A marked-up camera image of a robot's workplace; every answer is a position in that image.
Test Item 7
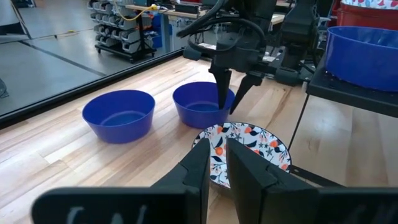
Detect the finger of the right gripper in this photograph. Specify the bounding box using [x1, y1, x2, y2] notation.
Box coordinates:
[208, 66, 233, 110]
[229, 73, 264, 115]

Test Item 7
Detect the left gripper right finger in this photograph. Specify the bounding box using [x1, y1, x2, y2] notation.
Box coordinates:
[226, 138, 320, 224]

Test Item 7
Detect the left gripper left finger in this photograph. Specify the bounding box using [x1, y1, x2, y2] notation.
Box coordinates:
[150, 138, 211, 224]

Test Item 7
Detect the blue plastic bowl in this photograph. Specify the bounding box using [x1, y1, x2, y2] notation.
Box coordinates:
[81, 89, 156, 144]
[325, 26, 398, 93]
[172, 81, 236, 129]

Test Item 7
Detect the black bowl floral print inside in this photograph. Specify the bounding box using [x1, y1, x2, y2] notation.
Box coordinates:
[192, 121, 292, 198]

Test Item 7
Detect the red bowl apple print inside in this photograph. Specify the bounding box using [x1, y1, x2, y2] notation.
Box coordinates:
[340, 0, 398, 13]
[336, 7, 398, 31]

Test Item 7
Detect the blue storage bin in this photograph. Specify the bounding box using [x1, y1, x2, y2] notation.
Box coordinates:
[152, 14, 172, 49]

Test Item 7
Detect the wooden workbench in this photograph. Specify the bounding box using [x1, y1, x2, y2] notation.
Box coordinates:
[124, 2, 287, 26]

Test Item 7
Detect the black perforated metal rack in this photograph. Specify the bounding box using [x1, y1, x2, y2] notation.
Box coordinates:
[287, 52, 398, 189]

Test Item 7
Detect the rolling cart with grey bins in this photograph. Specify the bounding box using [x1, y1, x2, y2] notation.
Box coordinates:
[88, 0, 157, 64]

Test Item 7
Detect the yellow cable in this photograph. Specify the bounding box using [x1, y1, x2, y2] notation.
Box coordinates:
[113, 0, 159, 22]

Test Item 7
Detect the black aluminium table frame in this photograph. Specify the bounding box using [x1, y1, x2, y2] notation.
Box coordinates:
[0, 48, 185, 130]

